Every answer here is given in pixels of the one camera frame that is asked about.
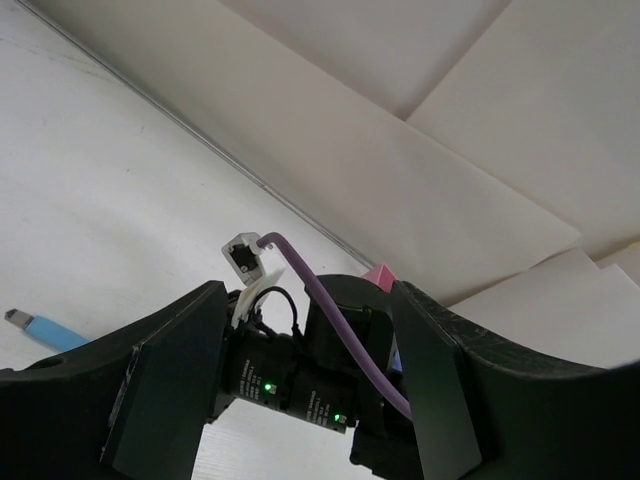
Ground light blue utility knife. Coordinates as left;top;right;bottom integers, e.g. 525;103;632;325
4;309;89;352

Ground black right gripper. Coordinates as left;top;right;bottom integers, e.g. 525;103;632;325
221;275;394;437

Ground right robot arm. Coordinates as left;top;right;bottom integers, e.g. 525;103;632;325
219;274;424;479

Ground pink container compartment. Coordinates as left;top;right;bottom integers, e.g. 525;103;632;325
361;263;397;293

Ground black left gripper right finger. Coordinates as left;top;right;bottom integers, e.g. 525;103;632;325
392;281;639;479

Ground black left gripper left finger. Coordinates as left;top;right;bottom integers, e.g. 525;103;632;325
1;281;226;479

